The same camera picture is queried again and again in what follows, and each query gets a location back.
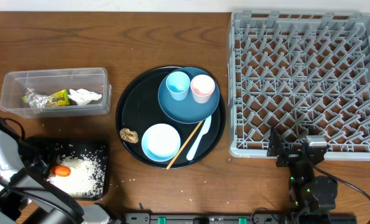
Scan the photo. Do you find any orange carrot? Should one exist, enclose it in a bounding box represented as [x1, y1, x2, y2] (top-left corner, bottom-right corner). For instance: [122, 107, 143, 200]
[50, 165, 71, 177]

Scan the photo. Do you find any yellow snack wrapper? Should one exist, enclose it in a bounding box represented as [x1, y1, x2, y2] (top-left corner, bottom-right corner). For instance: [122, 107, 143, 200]
[21, 88, 70, 108]

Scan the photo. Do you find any white tissue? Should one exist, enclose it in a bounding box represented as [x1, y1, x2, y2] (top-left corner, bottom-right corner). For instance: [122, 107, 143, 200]
[68, 88, 102, 106]

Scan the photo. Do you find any brown walnut shell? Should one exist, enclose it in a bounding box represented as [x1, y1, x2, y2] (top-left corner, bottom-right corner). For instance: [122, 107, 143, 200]
[119, 128, 139, 144]

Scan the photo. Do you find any light blue cup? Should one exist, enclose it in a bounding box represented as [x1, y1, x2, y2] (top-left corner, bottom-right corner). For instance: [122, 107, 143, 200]
[165, 72, 190, 101]

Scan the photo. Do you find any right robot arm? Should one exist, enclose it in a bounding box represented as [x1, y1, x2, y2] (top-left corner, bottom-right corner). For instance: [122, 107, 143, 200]
[267, 128, 338, 223]

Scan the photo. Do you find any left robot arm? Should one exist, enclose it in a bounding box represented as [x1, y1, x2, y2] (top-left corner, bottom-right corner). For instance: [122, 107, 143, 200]
[0, 117, 124, 224]

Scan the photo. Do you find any grey dishwasher rack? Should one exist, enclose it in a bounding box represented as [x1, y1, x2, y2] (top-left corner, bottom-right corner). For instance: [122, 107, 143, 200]
[227, 11, 370, 161]

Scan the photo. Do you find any black rectangular tray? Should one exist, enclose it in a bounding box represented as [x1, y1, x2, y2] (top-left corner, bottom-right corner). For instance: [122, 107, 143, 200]
[27, 137, 109, 201]

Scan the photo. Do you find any pile of white rice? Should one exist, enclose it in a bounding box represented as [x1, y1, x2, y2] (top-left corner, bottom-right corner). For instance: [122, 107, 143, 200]
[47, 143, 108, 200]

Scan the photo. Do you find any clear plastic bin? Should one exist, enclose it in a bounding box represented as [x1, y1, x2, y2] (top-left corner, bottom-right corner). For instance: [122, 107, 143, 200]
[0, 67, 111, 119]

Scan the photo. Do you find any light blue plastic spoon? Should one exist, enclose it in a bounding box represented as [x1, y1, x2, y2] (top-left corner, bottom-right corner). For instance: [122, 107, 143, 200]
[186, 115, 212, 161]

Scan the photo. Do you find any wooden chopstick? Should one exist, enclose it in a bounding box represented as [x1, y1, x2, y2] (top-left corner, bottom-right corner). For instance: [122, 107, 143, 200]
[166, 121, 203, 170]

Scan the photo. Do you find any pink cup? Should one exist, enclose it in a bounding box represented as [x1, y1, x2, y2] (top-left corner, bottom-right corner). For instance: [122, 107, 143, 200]
[190, 75, 215, 103]

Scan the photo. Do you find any dark blue plate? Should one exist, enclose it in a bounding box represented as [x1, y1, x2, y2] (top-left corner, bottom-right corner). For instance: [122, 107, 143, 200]
[158, 75, 221, 124]

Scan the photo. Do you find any round black tray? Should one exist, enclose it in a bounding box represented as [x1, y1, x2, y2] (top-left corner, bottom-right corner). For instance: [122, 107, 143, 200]
[116, 66, 226, 169]

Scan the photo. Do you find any light blue bowl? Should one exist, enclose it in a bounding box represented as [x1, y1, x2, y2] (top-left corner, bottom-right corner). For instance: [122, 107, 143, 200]
[141, 123, 181, 162]

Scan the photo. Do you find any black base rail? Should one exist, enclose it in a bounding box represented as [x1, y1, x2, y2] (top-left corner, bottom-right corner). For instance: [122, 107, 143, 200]
[123, 211, 357, 224]

